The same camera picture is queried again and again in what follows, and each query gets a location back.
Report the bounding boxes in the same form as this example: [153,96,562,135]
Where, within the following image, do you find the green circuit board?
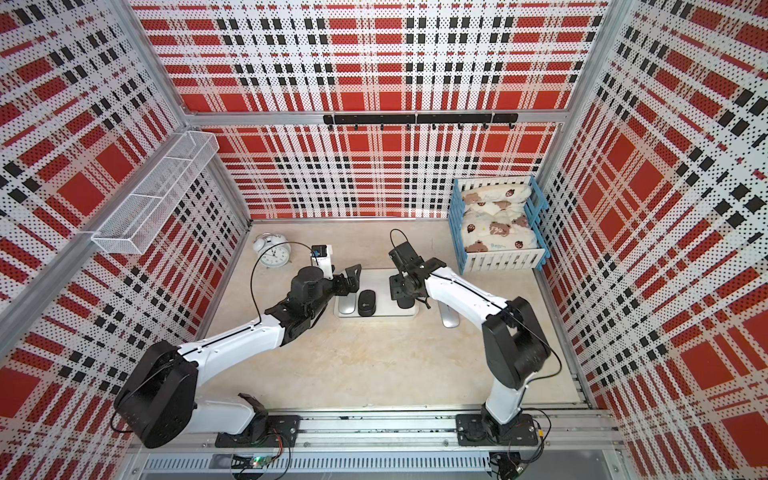
[230,455,274,470]

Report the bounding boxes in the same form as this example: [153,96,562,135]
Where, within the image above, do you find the white wire mesh shelf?
[91,130,219,255]

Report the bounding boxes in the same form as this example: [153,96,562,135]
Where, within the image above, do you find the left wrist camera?
[311,244,334,279]

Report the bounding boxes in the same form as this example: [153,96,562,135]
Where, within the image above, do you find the white alarm clock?
[252,233,291,268]

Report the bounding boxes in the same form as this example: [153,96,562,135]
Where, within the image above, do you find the black wall hook rail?
[323,112,520,127]

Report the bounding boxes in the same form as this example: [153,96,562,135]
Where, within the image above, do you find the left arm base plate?
[215,415,301,448]

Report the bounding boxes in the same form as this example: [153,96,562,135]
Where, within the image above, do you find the black rounded mouse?
[357,289,377,317]

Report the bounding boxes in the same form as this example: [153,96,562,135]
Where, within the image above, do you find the silver mouse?
[337,293,357,317]
[438,302,461,329]

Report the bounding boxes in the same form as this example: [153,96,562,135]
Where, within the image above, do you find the aluminium front rail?
[128,409,625,452]

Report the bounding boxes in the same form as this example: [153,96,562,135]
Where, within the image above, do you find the bear print blanket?
[460,201,538,253]

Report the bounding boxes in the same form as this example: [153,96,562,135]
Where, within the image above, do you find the bear print pillow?
[462,184,532,204]

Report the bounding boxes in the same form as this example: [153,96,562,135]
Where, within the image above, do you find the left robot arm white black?
[114,264,362,448]

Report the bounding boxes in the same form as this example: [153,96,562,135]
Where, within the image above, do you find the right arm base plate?
[455,413,539,447]

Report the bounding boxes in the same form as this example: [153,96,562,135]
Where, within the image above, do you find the blue white toy crib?
[448,176,551,273]

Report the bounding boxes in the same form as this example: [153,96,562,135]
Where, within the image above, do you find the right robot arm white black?
[389,242,554,445]

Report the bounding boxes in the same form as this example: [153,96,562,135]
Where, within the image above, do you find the white storage tray box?
[334,268,419,320]

